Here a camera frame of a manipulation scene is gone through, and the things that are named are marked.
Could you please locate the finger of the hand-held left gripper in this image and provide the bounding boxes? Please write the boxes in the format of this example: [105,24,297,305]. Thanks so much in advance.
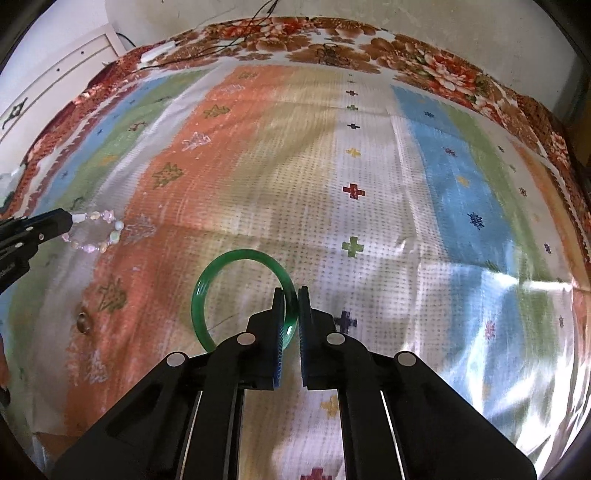
[0,209,74,241]
[0,231,43,260]

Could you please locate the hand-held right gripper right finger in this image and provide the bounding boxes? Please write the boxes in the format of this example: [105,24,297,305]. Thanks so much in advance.
[298,285,539,480]

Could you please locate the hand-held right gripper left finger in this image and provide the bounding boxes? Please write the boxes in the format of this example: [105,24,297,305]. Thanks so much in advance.
[51,286,285,480]

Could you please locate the white pearl shell bracelet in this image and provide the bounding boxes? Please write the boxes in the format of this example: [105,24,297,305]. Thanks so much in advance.
[61,210,126,254]

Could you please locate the green jade bangle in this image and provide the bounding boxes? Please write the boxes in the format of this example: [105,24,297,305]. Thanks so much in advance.
[191,249,300,354]

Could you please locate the grey crumpled cloth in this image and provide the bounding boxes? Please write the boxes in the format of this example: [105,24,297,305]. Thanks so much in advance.
[0,173,25,209]

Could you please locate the white bed headboard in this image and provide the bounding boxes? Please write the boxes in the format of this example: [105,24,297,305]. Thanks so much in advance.
[0,23,123,140]

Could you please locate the white power adapter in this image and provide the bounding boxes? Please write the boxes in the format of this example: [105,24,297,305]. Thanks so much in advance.
[141,41,179,64]

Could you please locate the floral brown blanket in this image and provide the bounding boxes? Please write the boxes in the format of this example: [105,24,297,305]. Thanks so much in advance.
[0,16,583,223]

